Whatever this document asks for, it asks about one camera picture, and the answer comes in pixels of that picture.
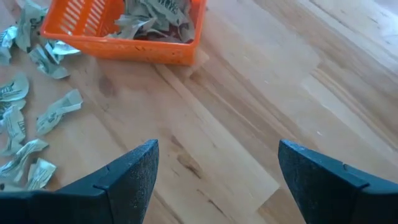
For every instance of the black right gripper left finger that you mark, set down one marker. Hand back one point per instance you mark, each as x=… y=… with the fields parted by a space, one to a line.
x=118 y=199

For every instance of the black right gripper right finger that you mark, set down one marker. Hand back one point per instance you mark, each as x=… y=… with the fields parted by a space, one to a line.
x=329 y=202

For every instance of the orange plastic basket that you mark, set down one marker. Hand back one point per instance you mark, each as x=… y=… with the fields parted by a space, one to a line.
x=140 y=53

